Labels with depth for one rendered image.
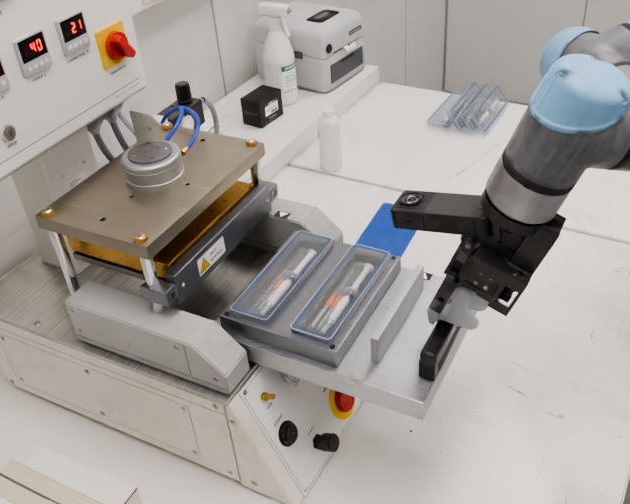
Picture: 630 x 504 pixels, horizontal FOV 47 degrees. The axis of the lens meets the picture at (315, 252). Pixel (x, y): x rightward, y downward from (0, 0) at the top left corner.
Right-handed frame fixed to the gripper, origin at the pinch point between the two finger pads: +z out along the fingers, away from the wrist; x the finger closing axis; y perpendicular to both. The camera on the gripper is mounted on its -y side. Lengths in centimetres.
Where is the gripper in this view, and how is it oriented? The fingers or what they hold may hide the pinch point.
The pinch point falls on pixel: (430, 312)
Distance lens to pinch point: 88.5
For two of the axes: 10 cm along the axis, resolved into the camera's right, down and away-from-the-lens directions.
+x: 4.6, -5.6, 6.9
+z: -2.4, 6.7, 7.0
